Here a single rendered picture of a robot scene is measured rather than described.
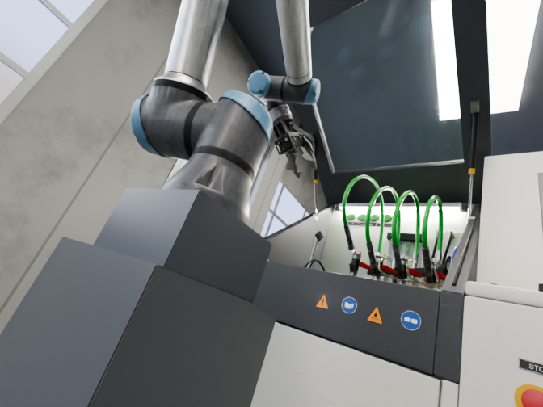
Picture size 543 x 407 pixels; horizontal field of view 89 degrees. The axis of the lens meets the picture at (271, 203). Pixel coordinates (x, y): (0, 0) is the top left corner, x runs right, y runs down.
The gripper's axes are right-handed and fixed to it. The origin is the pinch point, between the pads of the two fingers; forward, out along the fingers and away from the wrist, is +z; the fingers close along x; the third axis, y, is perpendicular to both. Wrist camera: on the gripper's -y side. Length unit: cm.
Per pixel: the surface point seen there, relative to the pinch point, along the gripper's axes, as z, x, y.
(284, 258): 29.0, -27.5, -0.7
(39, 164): -66, -133, 47
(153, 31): -152, -107, -43
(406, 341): 44, 27, 32
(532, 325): 44, 47, 27
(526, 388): 50, 44, 33
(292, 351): 43, 1, 39
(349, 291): 34.4, 15.7, 27.0
